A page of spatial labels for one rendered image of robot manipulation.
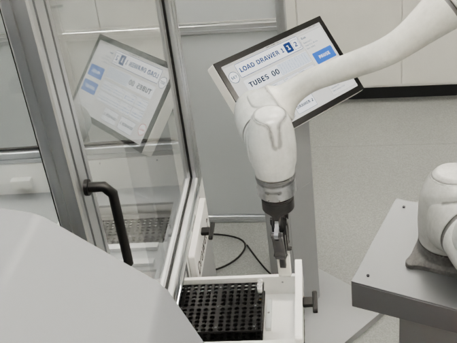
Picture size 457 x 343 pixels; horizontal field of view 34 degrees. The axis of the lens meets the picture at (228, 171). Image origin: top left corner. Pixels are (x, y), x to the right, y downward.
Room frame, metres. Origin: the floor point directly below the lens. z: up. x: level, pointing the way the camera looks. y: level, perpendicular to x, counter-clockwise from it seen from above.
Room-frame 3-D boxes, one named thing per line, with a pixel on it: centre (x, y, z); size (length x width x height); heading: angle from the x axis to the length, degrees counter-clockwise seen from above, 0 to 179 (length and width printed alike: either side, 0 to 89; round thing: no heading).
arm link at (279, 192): (1.41, -0.10, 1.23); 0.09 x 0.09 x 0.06
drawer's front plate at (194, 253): (1.73, 0.11, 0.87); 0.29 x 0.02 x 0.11; 172
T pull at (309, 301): (1.37, -0.16, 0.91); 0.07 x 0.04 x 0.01; 172
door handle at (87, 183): (0.99, 0.20, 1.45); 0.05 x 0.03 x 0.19; 82
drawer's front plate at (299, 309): (1.37, -0.13, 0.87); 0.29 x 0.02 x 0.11; 172
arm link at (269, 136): (1.43, -0.10, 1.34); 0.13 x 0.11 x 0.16; 7
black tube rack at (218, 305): (1.40, 0.07, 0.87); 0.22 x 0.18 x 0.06; 82
